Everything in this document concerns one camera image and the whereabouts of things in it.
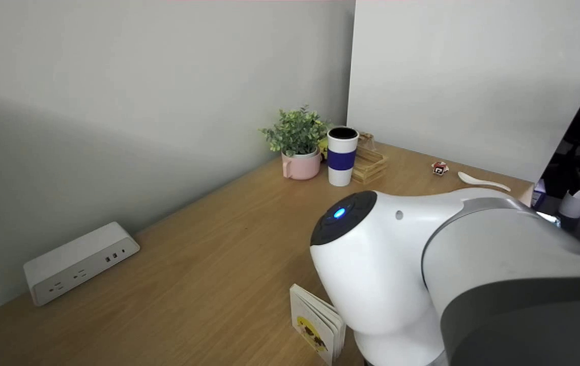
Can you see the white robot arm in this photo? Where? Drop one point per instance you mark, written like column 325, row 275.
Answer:
column 438, row 271

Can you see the green plant in pink pot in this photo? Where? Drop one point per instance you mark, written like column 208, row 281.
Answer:
column 297, row 138

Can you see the white cup with blue band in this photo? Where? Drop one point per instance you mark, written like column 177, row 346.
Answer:
column 340, row 160

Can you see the small wooden crate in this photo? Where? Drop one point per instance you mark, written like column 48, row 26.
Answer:
column 370, row 165

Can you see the small white board book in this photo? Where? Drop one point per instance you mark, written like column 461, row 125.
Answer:
column 309, row 321

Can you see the small red white wrapper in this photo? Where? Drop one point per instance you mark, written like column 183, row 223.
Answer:
column 440, row 169

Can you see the white spoon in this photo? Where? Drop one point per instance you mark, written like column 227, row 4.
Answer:
column 478, row 182

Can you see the white power strip box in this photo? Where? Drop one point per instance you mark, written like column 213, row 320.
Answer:
column 77, row 265

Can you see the white mug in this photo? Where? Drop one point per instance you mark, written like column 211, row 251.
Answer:
column 576, row 203

